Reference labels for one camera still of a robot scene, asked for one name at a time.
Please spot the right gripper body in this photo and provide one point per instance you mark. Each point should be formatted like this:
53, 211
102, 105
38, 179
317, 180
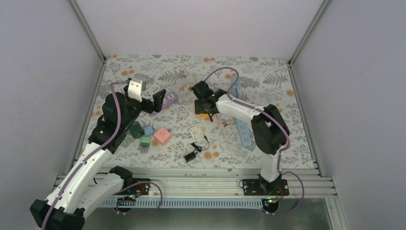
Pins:
203, 109

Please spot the floral table mat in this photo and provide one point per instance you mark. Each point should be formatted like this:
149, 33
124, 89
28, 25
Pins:
201, 138

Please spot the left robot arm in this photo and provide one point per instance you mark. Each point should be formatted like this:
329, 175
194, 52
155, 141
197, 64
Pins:
69, 205

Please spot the black power adapter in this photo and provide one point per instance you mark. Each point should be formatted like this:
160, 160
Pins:
197, 149

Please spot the light green cube socket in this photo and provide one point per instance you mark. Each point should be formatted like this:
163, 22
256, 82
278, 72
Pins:
145, 141

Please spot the blue power strip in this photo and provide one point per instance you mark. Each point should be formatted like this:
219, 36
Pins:
244, 134

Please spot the pink cube socket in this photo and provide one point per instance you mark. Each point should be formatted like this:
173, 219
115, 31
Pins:
163, 136

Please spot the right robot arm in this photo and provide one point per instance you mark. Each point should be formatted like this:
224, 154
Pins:
270, 131

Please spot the purple power strip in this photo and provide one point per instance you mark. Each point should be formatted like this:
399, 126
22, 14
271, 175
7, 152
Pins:
169, 99

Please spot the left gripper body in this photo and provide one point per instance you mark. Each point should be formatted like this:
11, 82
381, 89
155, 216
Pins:
148, 108

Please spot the aluminium rail base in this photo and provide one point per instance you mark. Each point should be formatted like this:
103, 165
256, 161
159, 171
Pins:
227, 183

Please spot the blue cube socket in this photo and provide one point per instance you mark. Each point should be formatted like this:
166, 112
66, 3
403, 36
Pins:
148, 131

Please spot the white cube adapter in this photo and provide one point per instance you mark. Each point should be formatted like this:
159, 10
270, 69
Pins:
196, 132

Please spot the white power strip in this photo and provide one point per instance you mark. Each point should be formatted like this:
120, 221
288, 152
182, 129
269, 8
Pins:
150, 91

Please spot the pink round power socket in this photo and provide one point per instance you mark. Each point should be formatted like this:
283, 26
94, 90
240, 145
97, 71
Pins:
206, 117

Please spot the dark green cube socket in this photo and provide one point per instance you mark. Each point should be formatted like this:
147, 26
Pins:
136, 131

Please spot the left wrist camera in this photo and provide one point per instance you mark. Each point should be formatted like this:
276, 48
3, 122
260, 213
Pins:
135, 88

